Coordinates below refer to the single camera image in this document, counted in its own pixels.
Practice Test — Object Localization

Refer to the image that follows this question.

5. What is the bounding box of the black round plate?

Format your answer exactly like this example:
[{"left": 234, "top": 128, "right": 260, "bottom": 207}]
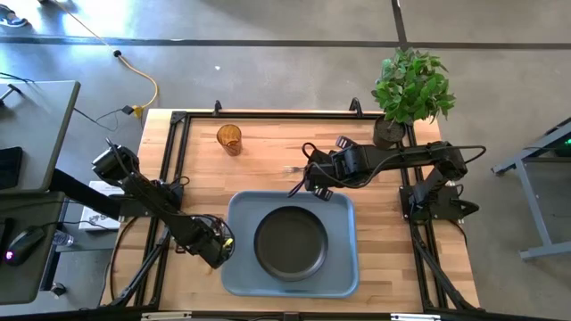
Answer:
[{"left": 253, "top": 205, "right": 329, "bottom": 283}]

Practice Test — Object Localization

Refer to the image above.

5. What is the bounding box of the black aluminium table frame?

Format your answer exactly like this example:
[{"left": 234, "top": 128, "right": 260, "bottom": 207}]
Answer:
[{"left": 100, "top": 109, "right": 483, "bottom": 321}]

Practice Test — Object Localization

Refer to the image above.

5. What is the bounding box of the amber ribbed glass cup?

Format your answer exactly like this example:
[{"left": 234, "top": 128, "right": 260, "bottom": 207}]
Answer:
[{"left": 216, "top": 123, "right": 244, "bottom": 157}]

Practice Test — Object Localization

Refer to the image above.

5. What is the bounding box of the blue plastic tray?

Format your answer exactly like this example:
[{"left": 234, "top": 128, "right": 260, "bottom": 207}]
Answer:
[{"left": 220, "top": 190, "right": 360, "bottom": 299}]

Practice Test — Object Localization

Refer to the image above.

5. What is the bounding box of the clear water bottle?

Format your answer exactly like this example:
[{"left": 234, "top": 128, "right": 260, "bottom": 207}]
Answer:
[{"left": 52, "top": 229, "right": 76, "bottom": 248}]

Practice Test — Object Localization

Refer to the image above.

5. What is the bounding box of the black computer mouse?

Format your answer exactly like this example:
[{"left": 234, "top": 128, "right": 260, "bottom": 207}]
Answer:
[{"left": 4, "top": 226, "right": 46, "bottom": 268}]

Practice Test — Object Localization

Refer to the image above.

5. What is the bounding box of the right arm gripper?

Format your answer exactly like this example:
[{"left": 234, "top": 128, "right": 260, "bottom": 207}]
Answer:
[{"left": 305, "top": 135, "right": 360, "bottom": 202}]

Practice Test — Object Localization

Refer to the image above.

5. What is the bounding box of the yellow extension cable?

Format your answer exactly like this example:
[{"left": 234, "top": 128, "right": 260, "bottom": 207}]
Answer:
[{"left": 57, "top": 0, "right": 160, "bottom": 119}]

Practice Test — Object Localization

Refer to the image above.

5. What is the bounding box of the grey office desk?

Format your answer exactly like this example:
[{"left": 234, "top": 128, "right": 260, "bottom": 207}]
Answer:
[{"left": 0, "top": 79, "right": 82, "bottom": 195}]

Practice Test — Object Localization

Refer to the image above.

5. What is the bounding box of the person's shoe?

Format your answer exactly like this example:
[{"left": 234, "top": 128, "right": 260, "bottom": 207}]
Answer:
[{"left": 0, "top": 3, "right": 29, "bottom": 29}]

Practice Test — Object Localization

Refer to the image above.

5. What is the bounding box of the green potted plant black pot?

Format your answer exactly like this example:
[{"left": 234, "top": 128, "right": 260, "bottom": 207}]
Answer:
[{"left": 370, "top": 46, "right": 457, "bottom": 152}]

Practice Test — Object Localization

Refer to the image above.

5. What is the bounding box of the grey metal side table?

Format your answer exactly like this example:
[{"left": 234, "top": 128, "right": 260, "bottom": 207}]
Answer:
[{"left": 490, "top": 118, "right": 571, "bottom": 261}]

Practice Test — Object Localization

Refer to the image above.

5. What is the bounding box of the dark office desk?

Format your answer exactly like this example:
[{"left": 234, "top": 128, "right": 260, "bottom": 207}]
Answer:
[{"left": 0, "top": 191, "right": 68, "bottom": 307}]

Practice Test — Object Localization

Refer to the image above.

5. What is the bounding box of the white paper booklet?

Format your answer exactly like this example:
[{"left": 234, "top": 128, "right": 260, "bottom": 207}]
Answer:
[{"left": 79, "top": 180, "right": 124, "bottom": 232}]

